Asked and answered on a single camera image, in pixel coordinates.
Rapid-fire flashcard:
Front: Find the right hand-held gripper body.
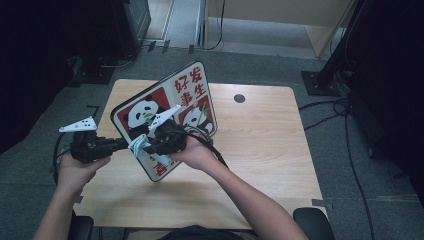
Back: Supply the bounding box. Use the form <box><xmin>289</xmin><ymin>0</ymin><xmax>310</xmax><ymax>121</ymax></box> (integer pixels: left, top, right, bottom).
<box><xmin>147</xmin><ymin>104</ymin><xmax>189</xmax><ymax>156</ymax></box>

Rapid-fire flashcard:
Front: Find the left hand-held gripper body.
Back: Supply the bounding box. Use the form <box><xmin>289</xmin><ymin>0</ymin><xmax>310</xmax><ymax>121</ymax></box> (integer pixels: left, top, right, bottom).
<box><xmin>58</xmin><ymin>115</ymin><xmax>117</xmax><ymax>165</ymax></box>

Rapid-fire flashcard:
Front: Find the light blue wipe cloth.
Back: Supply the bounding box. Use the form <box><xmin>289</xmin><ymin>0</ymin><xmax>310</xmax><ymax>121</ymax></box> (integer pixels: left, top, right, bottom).
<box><xmin>127</xmin><ymin>133</ymin><xmax>174</xmax><ymax>167</ymax></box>

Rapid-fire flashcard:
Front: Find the panda picture board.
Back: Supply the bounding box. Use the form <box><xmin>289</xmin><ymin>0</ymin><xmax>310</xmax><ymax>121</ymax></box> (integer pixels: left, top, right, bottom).
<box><xmin>110</xmin><ymin>60</ymin><xmax>219</xmax><ymax>183</ymax></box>

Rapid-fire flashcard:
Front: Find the person's left hand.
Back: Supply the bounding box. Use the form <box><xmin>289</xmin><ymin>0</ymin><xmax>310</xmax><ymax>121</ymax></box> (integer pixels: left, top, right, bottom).
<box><xmin>56</xmin><ymin>153</ymin><xmax>112</xmax><ymax>198</ymax></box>

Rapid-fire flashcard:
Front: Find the person's right hand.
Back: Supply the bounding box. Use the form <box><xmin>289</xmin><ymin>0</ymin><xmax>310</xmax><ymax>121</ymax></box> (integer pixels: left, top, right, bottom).
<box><xmin>167</xmin><ymin>134</ymin><xmax>218</xmax><ymax>173</ymax></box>

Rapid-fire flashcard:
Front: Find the black chair armrest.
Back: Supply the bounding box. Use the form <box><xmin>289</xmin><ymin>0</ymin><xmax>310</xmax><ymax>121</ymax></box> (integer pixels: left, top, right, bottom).
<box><xmin>292</xmin><ymin>206</ymin><xmax>336</xmax><ymax>240</ymax></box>
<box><xmin>67</xmin><ymin>214</ymin><xmax>95</xmax><ymax>240</ymax></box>

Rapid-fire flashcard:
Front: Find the person's dark clothing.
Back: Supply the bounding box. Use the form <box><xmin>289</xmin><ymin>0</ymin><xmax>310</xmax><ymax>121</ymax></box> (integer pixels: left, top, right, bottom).
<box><xmin>159</xmin><ymin>224</ymin><xmax>246</xmax><ymax>240</ymax></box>

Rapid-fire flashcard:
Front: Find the black curtain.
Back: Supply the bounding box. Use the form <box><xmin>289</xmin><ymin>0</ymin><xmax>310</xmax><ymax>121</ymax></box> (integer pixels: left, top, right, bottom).
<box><xmin>0</xmin><ymin>0</ymin><xmax>116</xmax><ymax>155</ymax></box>
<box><xmin>345</xmin><ymin>0</ymin><xmax>424</xmax><ymax>203</ymax></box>

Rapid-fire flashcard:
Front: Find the dark equipment cabinet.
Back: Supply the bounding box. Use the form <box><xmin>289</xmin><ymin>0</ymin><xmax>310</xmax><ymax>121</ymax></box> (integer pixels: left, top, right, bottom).
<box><xmin>111</xmin><ymin>0</ymin><xmax>152</xmax><ymax>58</ymax></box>

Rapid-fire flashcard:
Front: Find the light wooden cabinet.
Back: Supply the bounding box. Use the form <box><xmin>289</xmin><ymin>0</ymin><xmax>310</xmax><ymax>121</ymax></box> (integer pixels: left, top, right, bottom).
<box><xmin>203</xmin><ymin>0</ymin><xmax>356</xmax><ymax>60</ymax></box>

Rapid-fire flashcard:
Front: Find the black stand pole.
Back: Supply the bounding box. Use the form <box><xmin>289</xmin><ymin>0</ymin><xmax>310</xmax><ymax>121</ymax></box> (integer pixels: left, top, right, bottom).
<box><xmin>316</xmin><ymin>0</ymin><xmax>368</xmax><ymax>86</ymax></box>

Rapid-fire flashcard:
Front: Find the left hand-held gripper black cable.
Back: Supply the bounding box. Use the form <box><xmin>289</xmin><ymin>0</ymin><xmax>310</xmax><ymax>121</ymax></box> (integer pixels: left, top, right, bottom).
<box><xmin>52</xmin><ymin>132</ymin><xmax>76</xmax><ymax>185</ymax></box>

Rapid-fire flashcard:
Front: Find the hand-held gripper black cable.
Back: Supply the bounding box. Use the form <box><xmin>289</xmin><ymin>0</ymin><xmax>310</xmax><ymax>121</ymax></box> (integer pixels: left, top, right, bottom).
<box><xmin>182</xmin><ymin>124</ymin><xmax>230</xmax><ymax>170</ymax></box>
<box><xmin>52</xmin><ymin>132</ymin><xmax>76</xmax><ymax>185</ymax></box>

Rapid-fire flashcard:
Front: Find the right hand-held gripper black cable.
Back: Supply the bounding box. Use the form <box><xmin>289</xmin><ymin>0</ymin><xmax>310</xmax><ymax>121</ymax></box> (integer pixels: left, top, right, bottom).
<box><xmin>182</xmin><ymin>124</ymin><xmax>230</xmax><ymax>170</ymax></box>

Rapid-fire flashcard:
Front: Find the black stand base plate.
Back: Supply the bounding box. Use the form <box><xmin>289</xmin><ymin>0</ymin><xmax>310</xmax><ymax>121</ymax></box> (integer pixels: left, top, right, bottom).
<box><xmin>301</xmin><ymin>70</ymin><xmax>342</xmax><ymax>98</ymax></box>
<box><xmin>70</xmin><ymin>54</ymin><xmax>117</xmax><ymax>86</ymax></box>

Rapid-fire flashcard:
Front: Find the black floor cable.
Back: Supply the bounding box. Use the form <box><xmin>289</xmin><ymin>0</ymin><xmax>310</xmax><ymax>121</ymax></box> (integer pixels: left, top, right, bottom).
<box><xmin>342</xmin><ymin>112</ymin><xmax>378</xmax><ymax>240</ymax></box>
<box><xmin>303</xmin><ymin>111</ymin><xmax>348</xmax><ymax>131</ymax></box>
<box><xmin>298</xmin><ymin>97</ymin><xmax>352</xmax><ymax>112</ymax></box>
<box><xmin>99</xmin><ymin>54</ymin><xmax>137</xmax><ymax>69</ymax></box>

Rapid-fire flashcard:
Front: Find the black hanging cable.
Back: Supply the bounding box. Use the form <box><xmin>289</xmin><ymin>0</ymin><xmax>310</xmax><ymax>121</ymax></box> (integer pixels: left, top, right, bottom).
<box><xmin>203</xmin><ymin>0</ymin><xmax>227</xmax><ymax>52</ymax></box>

